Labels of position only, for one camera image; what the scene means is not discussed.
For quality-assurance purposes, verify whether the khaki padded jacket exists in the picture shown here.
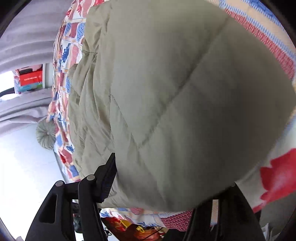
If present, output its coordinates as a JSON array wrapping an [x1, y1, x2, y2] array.
[[68, 1, 295, 212]]

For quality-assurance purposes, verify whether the patchwork leaf bedspread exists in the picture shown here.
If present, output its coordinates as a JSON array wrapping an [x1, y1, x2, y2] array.
[[48, 1, 295, 231]]

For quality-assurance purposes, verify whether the round green pleated cushion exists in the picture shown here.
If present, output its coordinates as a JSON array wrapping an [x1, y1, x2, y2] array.
[[36, 119, 56, 150]]

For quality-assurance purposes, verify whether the red box on shelf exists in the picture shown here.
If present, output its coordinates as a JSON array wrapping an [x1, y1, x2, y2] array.
[[20, 68, 43, 86]]

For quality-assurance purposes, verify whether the white shelf unit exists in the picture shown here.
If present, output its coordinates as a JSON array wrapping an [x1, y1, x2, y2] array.
[[42, 63, 54, 88]]

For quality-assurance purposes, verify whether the grey curtain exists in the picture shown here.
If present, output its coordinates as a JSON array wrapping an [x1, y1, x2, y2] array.
[[1, 1, 72, 136]]

